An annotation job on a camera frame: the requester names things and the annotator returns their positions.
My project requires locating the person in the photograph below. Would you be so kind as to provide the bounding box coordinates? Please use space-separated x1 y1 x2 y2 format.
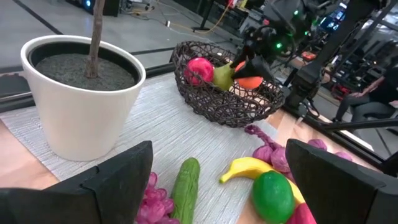
331 55 398 124

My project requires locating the orange fruit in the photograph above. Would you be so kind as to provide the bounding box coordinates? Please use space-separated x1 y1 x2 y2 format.
233 60 264 90

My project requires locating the white plant pot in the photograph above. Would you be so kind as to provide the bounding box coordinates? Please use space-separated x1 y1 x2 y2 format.
20 34 147 162

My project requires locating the green pear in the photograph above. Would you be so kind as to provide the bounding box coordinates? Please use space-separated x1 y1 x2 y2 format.
212 61 237 91

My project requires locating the green artificial plant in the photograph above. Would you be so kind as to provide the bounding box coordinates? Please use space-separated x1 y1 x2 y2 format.
84 0 106 78

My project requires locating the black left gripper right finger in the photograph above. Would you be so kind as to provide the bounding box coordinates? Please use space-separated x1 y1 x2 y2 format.
285 138 398 224

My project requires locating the purple onion string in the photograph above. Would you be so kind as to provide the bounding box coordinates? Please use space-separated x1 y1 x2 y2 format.
244 124 354 184

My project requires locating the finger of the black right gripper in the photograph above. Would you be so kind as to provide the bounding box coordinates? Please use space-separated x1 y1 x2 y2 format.
229 46 251 69
231 55 274 82

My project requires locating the red watermelon slice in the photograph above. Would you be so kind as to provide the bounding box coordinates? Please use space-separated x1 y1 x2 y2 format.
285 202 317 224

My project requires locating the red pomegranate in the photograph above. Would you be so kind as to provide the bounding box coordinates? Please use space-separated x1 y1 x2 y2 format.
183 57 215 86

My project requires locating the black wire basket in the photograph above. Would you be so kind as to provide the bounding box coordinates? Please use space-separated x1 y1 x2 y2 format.
170 40 285 128

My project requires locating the green lime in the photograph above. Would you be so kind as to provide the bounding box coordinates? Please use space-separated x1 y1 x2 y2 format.
251 170 295 224

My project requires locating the yellow banana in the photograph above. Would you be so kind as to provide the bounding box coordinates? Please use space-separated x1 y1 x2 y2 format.
219 156 307 206

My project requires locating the yellow floor cable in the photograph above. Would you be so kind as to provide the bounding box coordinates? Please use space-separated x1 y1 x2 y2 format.
167 0 233 35

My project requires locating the green cucumber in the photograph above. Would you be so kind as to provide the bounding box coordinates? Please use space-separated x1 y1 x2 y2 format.
170 157 201 224

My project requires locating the grey woven placemat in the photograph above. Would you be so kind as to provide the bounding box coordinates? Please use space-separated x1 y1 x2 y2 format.
0 73 279 224

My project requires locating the red grape bunch with leaf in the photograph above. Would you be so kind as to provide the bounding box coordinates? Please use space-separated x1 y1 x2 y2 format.
135 171 181 224

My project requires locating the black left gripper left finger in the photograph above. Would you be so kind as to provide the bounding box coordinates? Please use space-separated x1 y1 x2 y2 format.
0 140 154 224

